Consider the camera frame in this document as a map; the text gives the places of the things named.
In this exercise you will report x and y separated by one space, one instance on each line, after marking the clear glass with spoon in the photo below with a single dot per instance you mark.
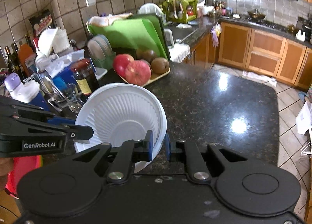
65 95

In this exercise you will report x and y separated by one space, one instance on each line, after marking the red pomegranate left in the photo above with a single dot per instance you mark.
121 62

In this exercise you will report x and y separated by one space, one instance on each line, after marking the white ribbed bowl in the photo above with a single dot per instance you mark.
119 112

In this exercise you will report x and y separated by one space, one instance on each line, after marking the dark sauce jar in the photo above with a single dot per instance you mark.
84 75

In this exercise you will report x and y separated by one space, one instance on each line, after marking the black wok on stove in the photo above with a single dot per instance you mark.
256 14

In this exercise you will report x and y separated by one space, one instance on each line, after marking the green cutting board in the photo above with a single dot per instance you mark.
138 32

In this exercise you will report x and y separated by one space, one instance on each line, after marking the fruit tray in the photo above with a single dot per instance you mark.
154 77

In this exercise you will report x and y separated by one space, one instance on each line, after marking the white paper bag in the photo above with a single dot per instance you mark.
303 120

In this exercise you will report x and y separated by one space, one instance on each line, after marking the lilac water bottle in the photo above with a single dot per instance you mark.
13 84

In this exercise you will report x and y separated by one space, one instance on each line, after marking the magenta plastic plate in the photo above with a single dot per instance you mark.
21 166

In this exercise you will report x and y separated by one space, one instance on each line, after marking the kiwi fruit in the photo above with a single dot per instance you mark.
160 65

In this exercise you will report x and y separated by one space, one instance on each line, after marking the blue paper coffee cup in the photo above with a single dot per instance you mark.
30 93

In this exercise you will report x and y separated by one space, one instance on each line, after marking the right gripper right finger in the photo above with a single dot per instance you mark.
188 154

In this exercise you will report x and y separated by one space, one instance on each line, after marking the person left hand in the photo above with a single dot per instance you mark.
6 166

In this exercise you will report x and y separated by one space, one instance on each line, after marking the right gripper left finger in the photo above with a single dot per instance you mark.
127 156

